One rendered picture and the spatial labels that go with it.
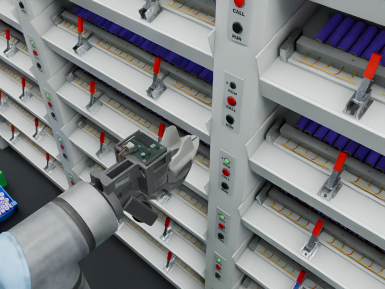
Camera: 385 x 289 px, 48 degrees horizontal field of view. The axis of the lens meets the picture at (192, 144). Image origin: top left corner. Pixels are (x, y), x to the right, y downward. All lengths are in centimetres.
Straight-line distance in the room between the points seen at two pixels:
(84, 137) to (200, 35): 75
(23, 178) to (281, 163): 151
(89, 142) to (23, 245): 89
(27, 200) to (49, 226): 145
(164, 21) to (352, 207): 48
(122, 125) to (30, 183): 98
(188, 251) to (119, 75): 59
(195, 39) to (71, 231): 41
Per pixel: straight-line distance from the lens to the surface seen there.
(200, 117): 91
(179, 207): 122
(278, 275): 112
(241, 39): 71
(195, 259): 135
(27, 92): 167
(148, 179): 64
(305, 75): 72
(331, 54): 71
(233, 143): 84
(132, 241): 163
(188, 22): 84
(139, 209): 70
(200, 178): 104
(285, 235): 96
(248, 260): 114
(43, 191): 205
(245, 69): 73
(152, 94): 96
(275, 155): 84
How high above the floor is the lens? 148
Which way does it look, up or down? 44 degrees down
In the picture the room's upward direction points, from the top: straight up
